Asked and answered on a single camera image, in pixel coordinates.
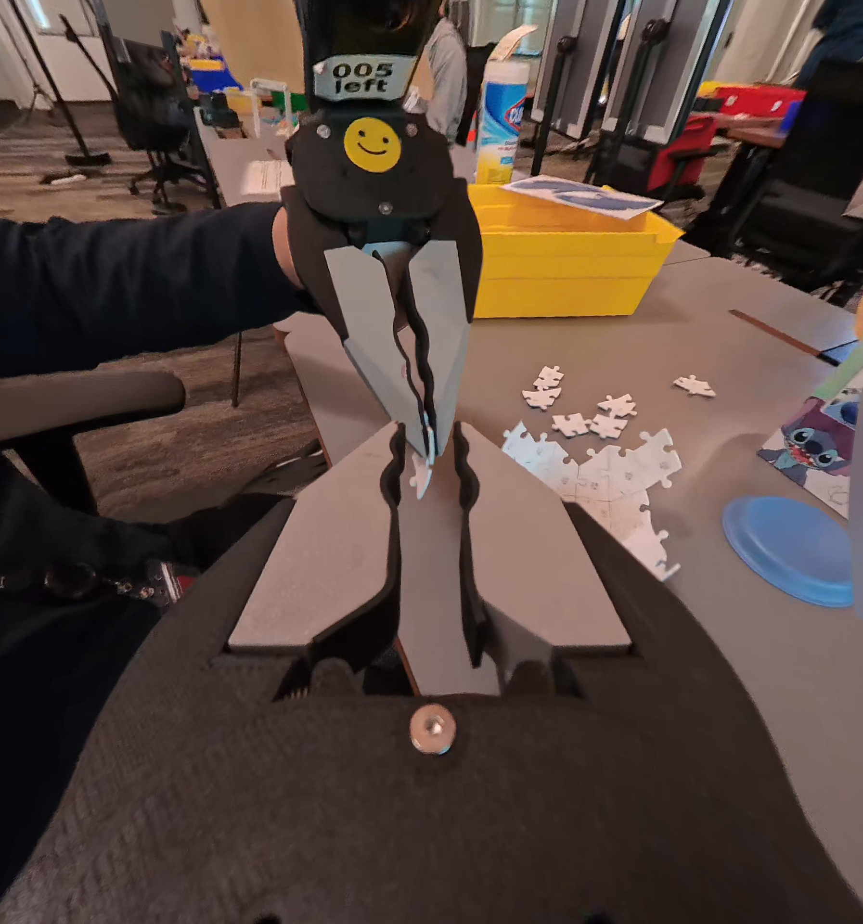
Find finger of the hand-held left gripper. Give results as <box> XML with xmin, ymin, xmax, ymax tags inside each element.
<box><xmin>404</xmin><ymin>240</ymin><xmax>472</xmax><ymax>457</ymax></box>
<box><xmin>323</xmin><ymin>245</ymin><xmax>434</xmax><ymax>457</ymax></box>

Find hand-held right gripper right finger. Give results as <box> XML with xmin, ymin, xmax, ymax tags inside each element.
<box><xmin>453</xmin><ymin>422</ymin><xmax>633</xmax><ymax>668</ymax></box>

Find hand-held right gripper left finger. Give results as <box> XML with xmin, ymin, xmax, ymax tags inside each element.
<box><xmin>228</xmin><ymin>422</ymin><xmax>408</xmax><ymax>672</ymax></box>

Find partly built white puzzle ball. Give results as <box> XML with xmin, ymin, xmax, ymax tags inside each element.
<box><xmin>502</xmin><ymin>421</ymin><xmax>683</xmax><ymax>582</ymax></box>

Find person's left forearm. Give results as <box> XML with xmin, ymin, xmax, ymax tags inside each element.
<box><xmin>0</xmin><ymin>202</ymin><xmax>317</xmax><ymax>376</ymax></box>

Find blue plastic ball stand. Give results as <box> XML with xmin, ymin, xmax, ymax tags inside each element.
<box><xmin>722</xmin><ymin>494</ymin><xmax>854</xmax><ymax>609</ymax></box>

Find cartoon puzzle box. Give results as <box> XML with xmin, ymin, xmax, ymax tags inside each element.
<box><xmin>756</xmin><ymin>328</ymin><xmax>863</xmax><ymax>521</ymax></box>

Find person's left hand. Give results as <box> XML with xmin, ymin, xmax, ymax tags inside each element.
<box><xmin>270</xmin><ymin>204</ymin><xmax>307</xmax><ymax>291</ymax></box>

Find yellow plastic bin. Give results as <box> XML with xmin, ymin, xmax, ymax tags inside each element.
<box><xmin>467</xmin><ymin>184</ymin><xmax>685</xmax><ymax>319</ymax></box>

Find disinfecting wipes canister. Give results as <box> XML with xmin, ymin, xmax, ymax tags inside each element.
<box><xmin>475</xmin><ymin>61</ymin><xmax>532</xmax><ymax>185</ymax></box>

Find white and blue printed sheet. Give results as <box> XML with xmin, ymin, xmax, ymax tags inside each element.
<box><xmin>502</xmin><ymin>175</ymin><xmax>663</xmax><ymax>218</ymax></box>

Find beige board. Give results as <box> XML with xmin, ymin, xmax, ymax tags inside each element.
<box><xmin>200</xmin><ymin>0</ymin><xmax>306</xmax><ymax>69</ymax></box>

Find grey partition panel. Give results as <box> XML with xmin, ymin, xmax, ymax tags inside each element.
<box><xmin>605</xmin><ymin>0</ymin><xmax>730</xmax><ymax>147</ymax></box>
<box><xmin>532</xmin><ymin>0</ymin><xmax>629</xmax><ymax>140</ymax></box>

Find brown wooden stick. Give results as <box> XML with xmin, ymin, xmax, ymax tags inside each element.
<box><xmin>729</xmin><ymin>309</ymin><xmax>844</xmax><ymax>367</ymax></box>

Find black tripod stand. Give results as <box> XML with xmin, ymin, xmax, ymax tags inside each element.
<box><xmin>9</xmin><ymin>0</ymin><xmax>115</xmax><ymax>168</ymax></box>

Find red storage bins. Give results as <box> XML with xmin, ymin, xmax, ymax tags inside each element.
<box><xmin>698</xmin><ymin>81</ymin><xmax>808</xmax><ymax>116</ymax></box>

